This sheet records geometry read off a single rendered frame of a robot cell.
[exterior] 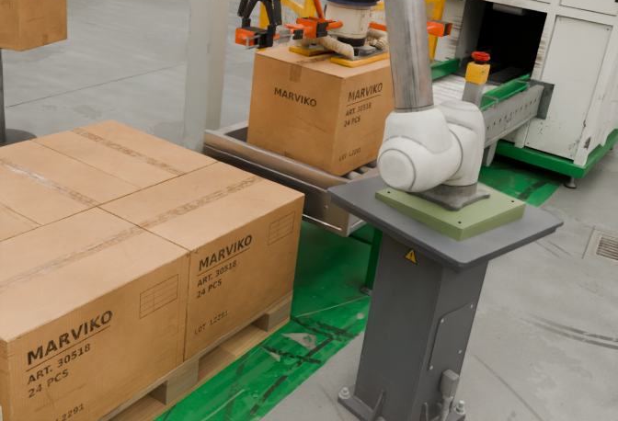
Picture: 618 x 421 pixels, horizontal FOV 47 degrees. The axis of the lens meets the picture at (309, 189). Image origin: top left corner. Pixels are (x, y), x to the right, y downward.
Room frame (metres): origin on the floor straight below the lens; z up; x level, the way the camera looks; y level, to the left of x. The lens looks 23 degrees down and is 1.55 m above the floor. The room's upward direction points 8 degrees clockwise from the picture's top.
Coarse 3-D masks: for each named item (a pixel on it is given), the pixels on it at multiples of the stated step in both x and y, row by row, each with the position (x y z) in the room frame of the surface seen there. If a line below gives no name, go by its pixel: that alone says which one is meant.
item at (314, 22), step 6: (300, 18) 2.55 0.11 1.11; (306, 18) 2.61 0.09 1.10; (312, 18) 2.61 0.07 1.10; (318, 18) 2.60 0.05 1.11; (306, 24) 2.53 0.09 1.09; (312, 24) 2.52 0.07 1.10; (318, 24) 2.52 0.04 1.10; (324, 24) 2.55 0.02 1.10; (318, 30) 2.53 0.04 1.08; (324, 30) 2.57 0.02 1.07; (306, 36) 2.53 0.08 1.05; (312, 36) 2.52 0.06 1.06; (318, 36) 2.52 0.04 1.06; (324, 36) 2.56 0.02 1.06
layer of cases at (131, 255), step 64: (128, 128) 2.72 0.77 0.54; (0, 192) 1.99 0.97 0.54; (64, 192) 2.05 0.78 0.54; (128, 192) 2.11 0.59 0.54; (192, 192) 2.18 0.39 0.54; (256, 192) 2.25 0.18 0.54; (0, 256) 1.61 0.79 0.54; (64, 256) 1.66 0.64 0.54; (128, 256) 1.70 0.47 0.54; (192, 256) 1.79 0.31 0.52; (256, 256) 2.07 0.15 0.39; (0, 320) 1.34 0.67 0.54; (64, 320) 1.40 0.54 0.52; (128, 320) 1.58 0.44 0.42; (192, 320) 1.81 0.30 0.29; (0, 384) 1.28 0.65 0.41; (64, 384) 1.40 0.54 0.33; (128, 384) 1.58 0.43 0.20
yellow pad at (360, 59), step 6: (342, 54) 2.67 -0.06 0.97; (354, 54) 2.67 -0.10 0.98; (360, 54) 2.71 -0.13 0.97; (366, 54) 2.72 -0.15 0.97; (372, 54) 2.74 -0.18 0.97; (378, 54) 2.78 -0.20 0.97; (384, 54) 2.80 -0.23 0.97; (330, 60) 2.62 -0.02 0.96; (336, 60) 2.60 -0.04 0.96; (342, 60) 2.60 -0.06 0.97; (348, 60) 2.61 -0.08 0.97; (354, 60) 2.61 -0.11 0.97; (360, 60) 2.64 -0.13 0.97; (366, 60) 2.66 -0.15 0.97; (372, 60) 2.71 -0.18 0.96; (378, 60) 2.75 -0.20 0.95; (348, 66) 2.58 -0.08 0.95; (354, 66) 2.58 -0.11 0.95
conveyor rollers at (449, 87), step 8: (432, 80) 4.24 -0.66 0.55; (440, 80) 4.30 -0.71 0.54; (448, 80) 4.36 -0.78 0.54; (456, 80) 4.34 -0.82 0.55; (464, 80) 4.40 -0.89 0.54; (432, 88) 4.04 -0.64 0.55; (440, 88) 4.10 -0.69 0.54; (448, 88) 4.09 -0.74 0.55; (456, 88) 4.14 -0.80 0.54; (488, 88) 4.24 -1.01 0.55; (440, 96) 3.91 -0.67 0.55; (448, 96) 3.97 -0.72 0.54; (456, 96) 3.96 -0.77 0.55; (512, 96) 4.15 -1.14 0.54; (376, 160) 2.78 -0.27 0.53; (360, 168) 2.62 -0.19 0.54; (368, 168) 2.61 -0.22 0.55; (344, 176) 2.54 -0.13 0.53; (352, 176) 2.53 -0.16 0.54
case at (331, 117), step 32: (256, 64) 2.62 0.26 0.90; (288, 64) 2.54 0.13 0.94; (320, 64) 2.56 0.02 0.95; (384, 64) 2.70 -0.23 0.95; (256, 96) 2.61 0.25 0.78; (288, 96) 2.53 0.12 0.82; (320, 96) 2.46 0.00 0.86; (352, 96) 2.49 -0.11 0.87; (384, 96) 2.71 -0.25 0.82; (256, 128) 2.60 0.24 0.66; (288, 128) 2.53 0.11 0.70; (320, 128) 2.45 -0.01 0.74; (352, 128) 2.52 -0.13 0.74; (320, 160) 2.44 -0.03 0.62; (352, 160) 2.55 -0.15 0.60
